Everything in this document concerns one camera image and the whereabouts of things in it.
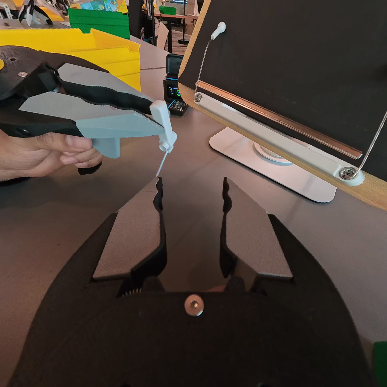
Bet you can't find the yellow plastic bin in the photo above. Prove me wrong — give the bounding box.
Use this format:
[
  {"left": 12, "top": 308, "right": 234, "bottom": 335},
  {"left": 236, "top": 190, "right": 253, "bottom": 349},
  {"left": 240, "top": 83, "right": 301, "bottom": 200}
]
[{"left": 0, "top": 28, "right": 142, "bottom": 91}]

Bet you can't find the person's left hand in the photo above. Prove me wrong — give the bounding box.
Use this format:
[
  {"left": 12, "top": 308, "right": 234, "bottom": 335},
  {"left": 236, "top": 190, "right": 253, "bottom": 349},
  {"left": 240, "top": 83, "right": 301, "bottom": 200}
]
[{"left": 0, "top": 130, "right": 104, "bottom": 182}]

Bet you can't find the colourful printed board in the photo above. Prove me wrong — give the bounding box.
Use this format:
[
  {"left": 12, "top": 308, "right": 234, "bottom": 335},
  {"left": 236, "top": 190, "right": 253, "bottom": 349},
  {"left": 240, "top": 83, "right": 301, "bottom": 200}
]
[{"left": 77, "top": 0, "right": 129, "bottom": 13}]

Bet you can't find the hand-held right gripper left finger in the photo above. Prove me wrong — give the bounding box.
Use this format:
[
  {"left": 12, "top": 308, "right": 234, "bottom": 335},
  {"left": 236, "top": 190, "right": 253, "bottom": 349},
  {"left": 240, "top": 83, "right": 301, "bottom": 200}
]
[{"left": 92, "top": 177, "right": 167, "bottom": 282}]

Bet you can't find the wooden book stand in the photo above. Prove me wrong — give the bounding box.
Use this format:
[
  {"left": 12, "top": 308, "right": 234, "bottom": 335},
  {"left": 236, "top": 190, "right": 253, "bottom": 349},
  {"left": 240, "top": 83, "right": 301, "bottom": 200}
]
[{"left": 178, "top": 0, "right": 387, "bottom": 210}]

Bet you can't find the black camera battery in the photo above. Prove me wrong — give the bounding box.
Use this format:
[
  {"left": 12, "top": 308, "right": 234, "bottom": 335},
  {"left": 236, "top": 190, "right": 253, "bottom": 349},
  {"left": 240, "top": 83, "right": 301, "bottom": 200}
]
[{"left": 167, "top": 101, "right": 188, "bottom": 117}]

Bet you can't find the background wooden desk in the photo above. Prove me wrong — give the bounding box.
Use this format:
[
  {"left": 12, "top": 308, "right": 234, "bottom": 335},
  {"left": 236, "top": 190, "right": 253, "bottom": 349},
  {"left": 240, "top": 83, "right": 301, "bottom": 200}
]
[{"left": 142, "top": 9, "right": 198, "bottom": 54}]

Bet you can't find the wire page holder clip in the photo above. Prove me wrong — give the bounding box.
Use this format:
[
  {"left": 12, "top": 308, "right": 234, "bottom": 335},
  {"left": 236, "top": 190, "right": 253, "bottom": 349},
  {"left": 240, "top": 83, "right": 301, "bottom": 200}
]
[
  {"left": 194, "top": 22, "right": 227, "bottom": 103},
  {"left": 339, "top": 111, "right": 387, "bottom": 182}
]

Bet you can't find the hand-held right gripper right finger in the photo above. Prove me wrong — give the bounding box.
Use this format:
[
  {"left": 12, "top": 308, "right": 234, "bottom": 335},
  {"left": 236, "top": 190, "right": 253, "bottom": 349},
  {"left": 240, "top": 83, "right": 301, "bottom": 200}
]
[{"left": 220, "top": 177, "right": 293, "bottom": 280}]

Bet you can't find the black and white device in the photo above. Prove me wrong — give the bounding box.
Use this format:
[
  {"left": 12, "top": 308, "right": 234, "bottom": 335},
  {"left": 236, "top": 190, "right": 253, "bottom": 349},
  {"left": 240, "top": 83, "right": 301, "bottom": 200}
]
[{"left": 18, "top": 0, "right": 54, "bottom": 26}]

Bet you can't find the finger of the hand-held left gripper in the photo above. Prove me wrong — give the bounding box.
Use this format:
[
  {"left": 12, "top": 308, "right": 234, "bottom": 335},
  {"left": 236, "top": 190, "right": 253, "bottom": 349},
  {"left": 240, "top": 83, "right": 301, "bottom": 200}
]
[
  {"left": 56, "top": 63, "right": 155, "bottom": 117},
  {"left": 19, "top": 92, "right": 166, "bottom": 159}
]

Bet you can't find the black battery charging case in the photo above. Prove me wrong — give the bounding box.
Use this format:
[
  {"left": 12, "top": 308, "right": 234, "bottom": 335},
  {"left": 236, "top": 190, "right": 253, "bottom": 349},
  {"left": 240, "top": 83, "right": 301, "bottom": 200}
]
[{"left": 163, "top": 54, "right": 185, "bottom": 102}]

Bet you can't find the white interdental brush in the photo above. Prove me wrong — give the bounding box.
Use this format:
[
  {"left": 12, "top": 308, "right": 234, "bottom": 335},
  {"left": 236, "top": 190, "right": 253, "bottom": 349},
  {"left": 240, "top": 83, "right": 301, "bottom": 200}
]
[{"left": 150, "top": 101, "right": 178, "bottom": 178}]

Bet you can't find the large green plastic crate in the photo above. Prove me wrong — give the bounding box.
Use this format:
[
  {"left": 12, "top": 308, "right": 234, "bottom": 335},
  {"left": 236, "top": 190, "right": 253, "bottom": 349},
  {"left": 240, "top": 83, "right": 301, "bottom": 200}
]
[{"left": 68, "top": 8, "right": 130, "bottom": 40}]

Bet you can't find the green plastic bin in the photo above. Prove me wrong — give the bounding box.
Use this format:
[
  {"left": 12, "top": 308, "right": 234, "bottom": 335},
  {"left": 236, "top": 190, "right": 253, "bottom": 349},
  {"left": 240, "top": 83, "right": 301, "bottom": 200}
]
[{"left": 373, "top": 342, "right": 387, "bottom": 387}]

